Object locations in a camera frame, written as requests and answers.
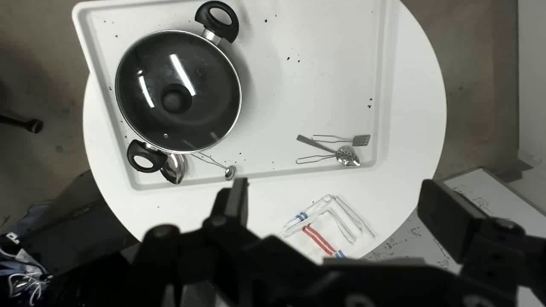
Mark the white plastic tray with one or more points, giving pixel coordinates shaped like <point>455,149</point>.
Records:
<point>308,67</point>

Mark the round white table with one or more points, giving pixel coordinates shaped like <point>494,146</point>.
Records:
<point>402,154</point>

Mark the glass lid with black knob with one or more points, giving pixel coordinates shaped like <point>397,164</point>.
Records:
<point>178,91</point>

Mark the metal ladle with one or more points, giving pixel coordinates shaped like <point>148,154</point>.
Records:
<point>177,166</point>

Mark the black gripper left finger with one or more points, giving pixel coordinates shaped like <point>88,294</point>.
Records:
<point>233,202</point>

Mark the black pot with handles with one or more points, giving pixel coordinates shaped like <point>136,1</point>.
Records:
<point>221,23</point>

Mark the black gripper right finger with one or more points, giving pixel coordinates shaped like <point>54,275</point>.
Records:
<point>455,221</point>

